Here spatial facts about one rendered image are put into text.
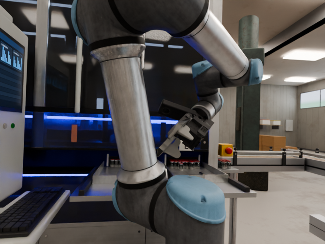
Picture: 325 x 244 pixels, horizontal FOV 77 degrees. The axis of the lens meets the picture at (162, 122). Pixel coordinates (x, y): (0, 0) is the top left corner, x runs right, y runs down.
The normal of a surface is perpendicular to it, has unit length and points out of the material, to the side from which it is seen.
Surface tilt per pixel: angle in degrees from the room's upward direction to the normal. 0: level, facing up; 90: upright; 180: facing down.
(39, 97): 90
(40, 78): 90
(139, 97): 92
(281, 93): 90
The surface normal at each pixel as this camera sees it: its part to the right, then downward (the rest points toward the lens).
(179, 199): -0.59, -0.07
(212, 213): 0.39, -0.04
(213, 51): 0.20, 0.90
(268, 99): 0.08, -0.01
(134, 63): 0.75, 0.03
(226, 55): 0.45, 0.71
